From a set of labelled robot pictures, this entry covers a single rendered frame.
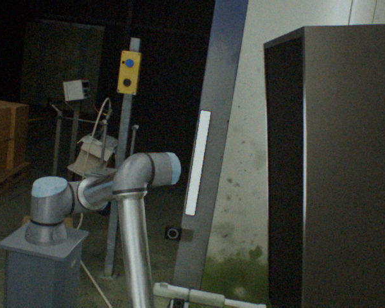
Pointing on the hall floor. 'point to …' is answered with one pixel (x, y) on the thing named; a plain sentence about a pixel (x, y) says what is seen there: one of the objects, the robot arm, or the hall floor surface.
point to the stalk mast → (117, 169)
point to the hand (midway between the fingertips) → (180, 298)
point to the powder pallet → (6, 179)
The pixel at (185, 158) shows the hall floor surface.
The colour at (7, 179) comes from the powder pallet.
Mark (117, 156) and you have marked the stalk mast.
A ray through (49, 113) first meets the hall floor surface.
